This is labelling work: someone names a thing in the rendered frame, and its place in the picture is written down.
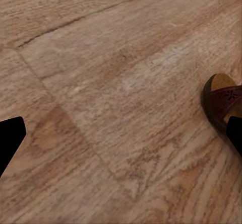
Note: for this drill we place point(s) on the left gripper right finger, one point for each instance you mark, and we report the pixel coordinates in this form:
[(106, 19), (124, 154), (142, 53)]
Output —
[(234, 132)]

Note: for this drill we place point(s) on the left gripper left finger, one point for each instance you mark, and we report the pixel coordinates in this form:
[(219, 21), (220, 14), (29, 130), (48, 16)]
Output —
[(12, 133)]

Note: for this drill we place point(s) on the sandal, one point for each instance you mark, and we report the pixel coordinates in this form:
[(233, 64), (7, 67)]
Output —
[(222, 98)]

